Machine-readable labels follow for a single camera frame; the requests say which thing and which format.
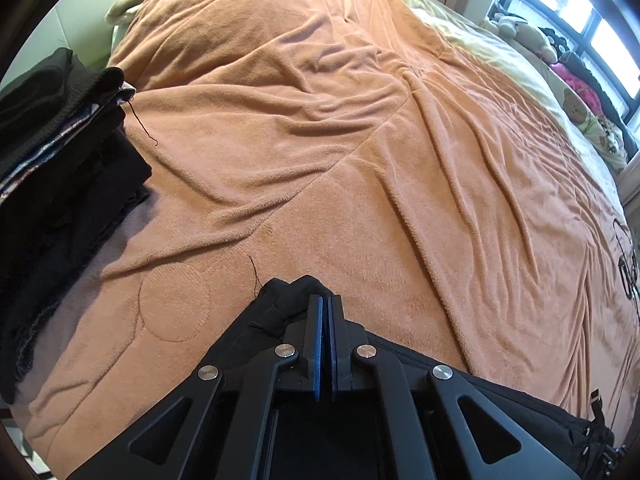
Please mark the beige quilt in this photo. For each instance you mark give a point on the beige quilt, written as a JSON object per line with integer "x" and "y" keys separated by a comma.
{"x": 480, "y": 40}

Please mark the pink plush toy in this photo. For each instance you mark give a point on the pink plush toy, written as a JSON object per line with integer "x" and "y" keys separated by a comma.
{"x": 580, "y": 80}

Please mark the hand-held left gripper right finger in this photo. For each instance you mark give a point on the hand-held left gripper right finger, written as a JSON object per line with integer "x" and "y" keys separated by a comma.
{"x": 334, "y": 350}

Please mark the black pants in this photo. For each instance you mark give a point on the black pants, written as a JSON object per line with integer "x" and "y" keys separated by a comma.
{"x": 525, "y": 410}

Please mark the white plush toy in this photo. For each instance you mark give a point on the white plush toy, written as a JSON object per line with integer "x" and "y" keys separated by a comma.
{"x": 525, "y": 32}

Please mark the orange fleece blanket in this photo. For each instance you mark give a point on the orange fleece blanket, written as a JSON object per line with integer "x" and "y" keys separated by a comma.
{"x": 300, "y": 135}

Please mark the black framed window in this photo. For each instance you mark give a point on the black framed window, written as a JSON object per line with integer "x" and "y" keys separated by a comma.
{"x": 575, "y": 5}

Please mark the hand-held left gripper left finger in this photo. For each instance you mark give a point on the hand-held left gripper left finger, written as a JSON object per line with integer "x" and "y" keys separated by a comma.
{"x": 321, "y": 350}

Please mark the stack of folded dark clothes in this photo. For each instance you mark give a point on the stack of folded dark clothes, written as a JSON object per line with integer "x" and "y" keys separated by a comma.
{"x": 75, "y": 185}

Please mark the cartoon printed pillow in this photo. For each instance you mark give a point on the cartoon printed pillow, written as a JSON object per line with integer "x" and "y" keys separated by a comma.
{"x": 595, "y": 125}

